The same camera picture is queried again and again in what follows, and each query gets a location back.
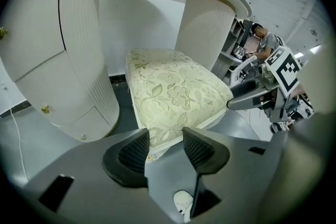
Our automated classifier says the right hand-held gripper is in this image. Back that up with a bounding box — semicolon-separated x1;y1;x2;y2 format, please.
226;46;301;124

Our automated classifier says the white kidney-shaped table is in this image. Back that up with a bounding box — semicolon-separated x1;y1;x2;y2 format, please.
0;0;253;144

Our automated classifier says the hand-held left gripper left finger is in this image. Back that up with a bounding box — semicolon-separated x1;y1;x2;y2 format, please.
15;127;187;224

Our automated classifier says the grey shelf desk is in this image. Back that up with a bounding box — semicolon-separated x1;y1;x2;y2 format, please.
212;18;253;85

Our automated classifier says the white floor cable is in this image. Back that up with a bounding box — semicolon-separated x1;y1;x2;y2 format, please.
9;109;30;182

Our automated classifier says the white office chair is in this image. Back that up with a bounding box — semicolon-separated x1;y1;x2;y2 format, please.
229;56;261;88

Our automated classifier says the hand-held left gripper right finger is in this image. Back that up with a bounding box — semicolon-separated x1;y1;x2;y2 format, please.
183;126;271;224

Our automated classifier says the person's left shoe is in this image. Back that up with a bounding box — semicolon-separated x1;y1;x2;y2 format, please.
173;190;195;216

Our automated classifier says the cream upholstered stool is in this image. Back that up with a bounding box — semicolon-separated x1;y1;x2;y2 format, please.
125;47;235;164

